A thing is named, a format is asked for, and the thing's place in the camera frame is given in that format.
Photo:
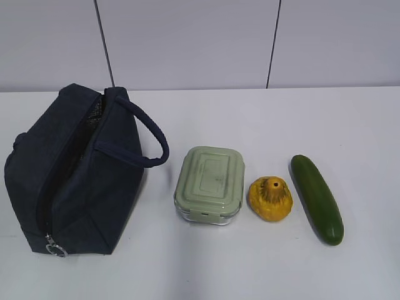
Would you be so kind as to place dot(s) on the green lidded glass container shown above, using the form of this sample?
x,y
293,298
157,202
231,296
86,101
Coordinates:
x,y
210,187

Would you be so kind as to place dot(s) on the yellow toy fruit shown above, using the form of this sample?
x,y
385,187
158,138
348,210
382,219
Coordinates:
x,y
270,198

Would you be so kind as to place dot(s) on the navy blue lunch bag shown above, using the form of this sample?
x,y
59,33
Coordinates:
x,y
73,178

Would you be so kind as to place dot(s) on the green cucumber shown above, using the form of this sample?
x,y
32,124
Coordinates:
x,y
318,201

